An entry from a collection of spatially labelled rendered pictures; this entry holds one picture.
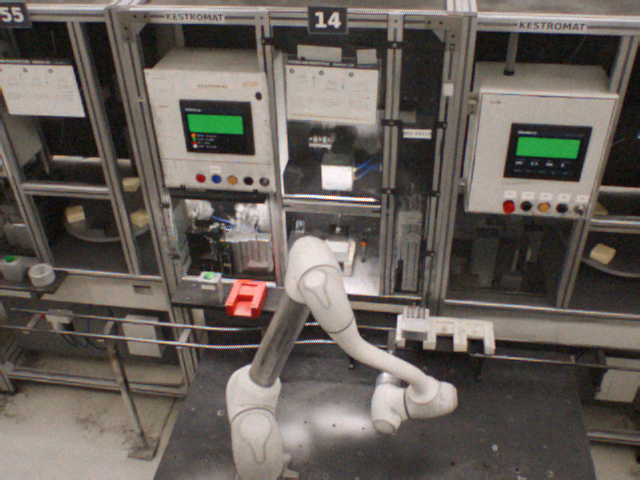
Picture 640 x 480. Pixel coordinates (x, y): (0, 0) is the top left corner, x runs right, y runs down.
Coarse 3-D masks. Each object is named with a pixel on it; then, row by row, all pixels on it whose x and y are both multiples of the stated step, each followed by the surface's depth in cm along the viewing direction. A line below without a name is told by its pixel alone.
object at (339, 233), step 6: (336, 216) 263; (336, 222) 265; (330, 228) 269; (336, 228) 268; (342, 228) 268; (348, 228) 268; (330, 234) 266; (336, 234) 266; (342, 234) 265; (348, 234) 267; (330, 240) 268; (336, 240) 268; (342, 240) 267
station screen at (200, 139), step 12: (192, 108) 217; (216, 108) 216; (192, 132) 223; (204, 132) 222; (216, 132) 222; (192, 144) 226; (204, 144) 225; (216, 144) 224; (228, 144) 224; (240, 144) 223
